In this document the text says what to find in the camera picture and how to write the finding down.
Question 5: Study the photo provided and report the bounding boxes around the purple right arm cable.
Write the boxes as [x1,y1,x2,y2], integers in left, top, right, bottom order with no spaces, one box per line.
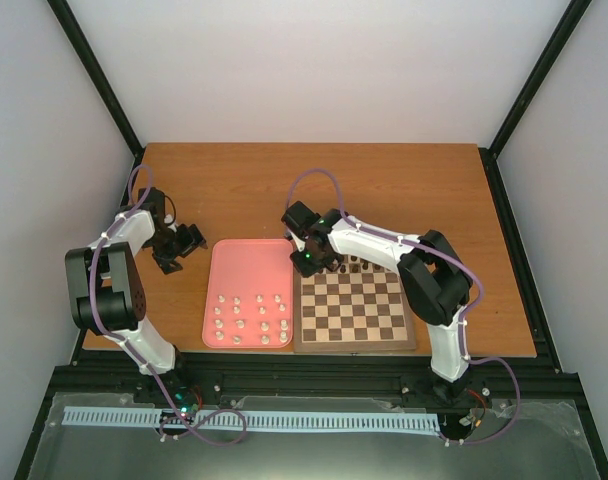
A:
[287,168,523,446]

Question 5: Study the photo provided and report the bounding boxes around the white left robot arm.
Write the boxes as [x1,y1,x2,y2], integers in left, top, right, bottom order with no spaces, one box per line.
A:
[65,187,206,403]

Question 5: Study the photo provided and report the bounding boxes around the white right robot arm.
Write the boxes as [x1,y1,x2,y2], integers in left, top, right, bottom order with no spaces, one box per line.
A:
[281,201,485,383]

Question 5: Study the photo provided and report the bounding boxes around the wooden chess board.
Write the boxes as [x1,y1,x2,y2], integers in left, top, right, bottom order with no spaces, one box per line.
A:
[294,256,416,354]

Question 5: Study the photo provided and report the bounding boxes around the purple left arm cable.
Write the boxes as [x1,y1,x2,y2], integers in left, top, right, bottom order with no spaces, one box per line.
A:
[89,164,248,447]

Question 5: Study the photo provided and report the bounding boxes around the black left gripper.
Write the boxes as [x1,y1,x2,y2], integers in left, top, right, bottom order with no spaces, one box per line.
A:
[147,224,209,276]

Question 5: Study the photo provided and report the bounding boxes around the black aluminium frame rail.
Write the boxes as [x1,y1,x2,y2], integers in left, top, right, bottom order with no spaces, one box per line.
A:
[47,351,588,413]

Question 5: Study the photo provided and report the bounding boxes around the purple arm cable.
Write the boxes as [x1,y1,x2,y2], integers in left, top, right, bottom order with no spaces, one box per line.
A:
[89,164,248,447]
[287,168,523,446]

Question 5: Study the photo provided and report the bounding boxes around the pink plastic tray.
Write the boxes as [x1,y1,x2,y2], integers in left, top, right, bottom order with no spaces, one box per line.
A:
[202,239,294,350]

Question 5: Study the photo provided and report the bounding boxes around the light blue cable duct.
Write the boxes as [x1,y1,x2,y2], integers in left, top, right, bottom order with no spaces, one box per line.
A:
[61,406,440,436]

